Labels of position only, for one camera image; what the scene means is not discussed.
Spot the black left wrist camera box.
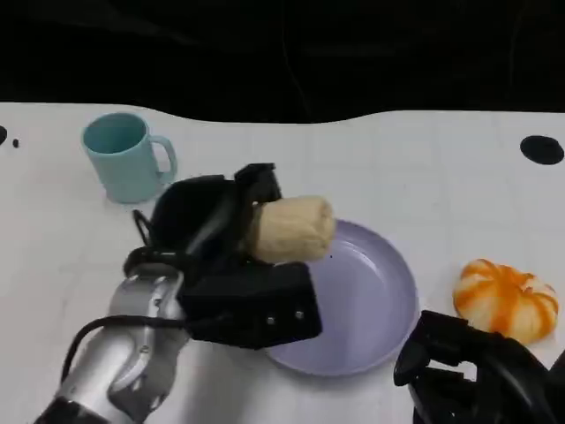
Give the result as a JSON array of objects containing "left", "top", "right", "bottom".
[{"left": 176, "top": 261, "right": 324, "bottom": 351}]

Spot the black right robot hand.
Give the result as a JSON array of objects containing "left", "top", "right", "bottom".
[{"left": 394, "top": 310, "right": 565, "bottom": 424}]

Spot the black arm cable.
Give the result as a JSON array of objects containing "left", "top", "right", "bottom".
[
  {"left": 60, "top": 314, "right": 192, "bottom": 382},
  {"left": 122, "top": 209, "right": 187, "bottom": 274}
]

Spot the orange and white bread roll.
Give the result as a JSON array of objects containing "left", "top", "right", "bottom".
[{"left": 453, "top": 259, "right": 560, "bottom": 345}]

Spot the lilac plate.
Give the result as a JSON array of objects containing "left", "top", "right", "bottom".
[{"left": 264, "top": 219, "right": 419, "bottom": 377}]

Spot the pale green mug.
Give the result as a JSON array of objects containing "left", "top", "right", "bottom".
[{"left": 82, "top": 112, "right": 178, "bottom": 205}]

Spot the black backdrop curtain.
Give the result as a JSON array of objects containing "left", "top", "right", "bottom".
[{"left": 0, "top": 0, "right": 565, "bottom": 125}]

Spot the beige towel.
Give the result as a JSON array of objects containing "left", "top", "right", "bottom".
[{"left": 250, "top": 195, "right": 337, "bottom": 262}]

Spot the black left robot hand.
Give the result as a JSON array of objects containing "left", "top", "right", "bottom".
[{"left": 149, "top": 163, "right": 283, "bottom": 280}]

